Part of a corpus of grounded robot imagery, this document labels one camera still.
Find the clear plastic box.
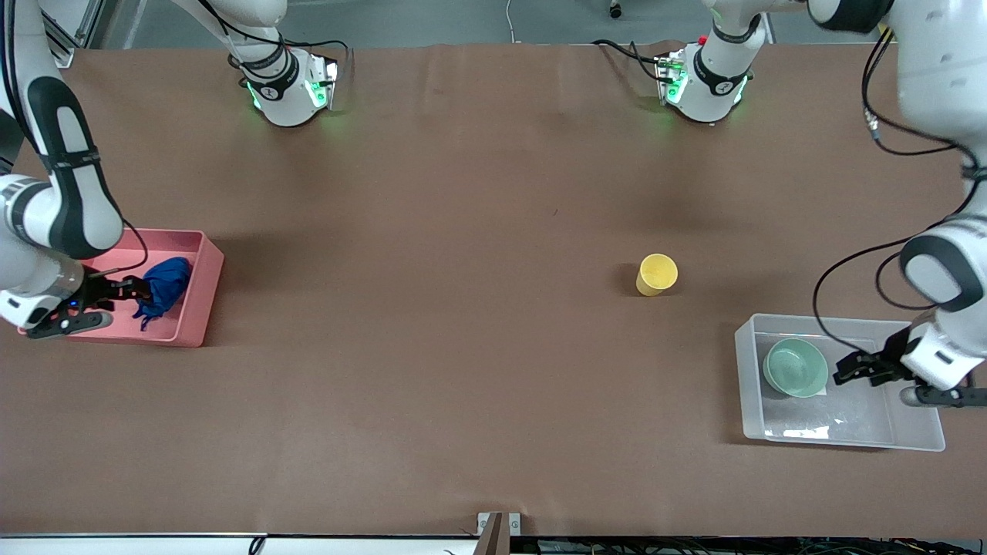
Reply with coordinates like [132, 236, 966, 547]
[734, 313, 946, 452]

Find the mint green bowl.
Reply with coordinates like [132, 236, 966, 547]
[763, 338, 830, 399]

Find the aluminium frame post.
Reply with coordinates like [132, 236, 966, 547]
[39, 0, 105, 67]

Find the black left base cable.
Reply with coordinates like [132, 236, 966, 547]
[592, 39, 672, 82]

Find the yellow plastic cup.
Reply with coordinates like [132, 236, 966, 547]
[635, 254, 679, 297]

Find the metal table bracket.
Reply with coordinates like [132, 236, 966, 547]
[477, 512, 522, 555]

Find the black base cable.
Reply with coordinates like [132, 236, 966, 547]
[592, 39, 672, 82]
[227, 0, 349, 78]

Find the brown table cover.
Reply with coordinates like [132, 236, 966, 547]
[0, 42, 987, 539]

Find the pink plastic box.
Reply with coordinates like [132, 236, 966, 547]
[17, 229, 225, 348]

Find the black right base cable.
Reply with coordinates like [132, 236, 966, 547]
[227, 0, 349, 78]

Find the blue cloth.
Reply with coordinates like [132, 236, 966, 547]
[133, 257, 192, 332]

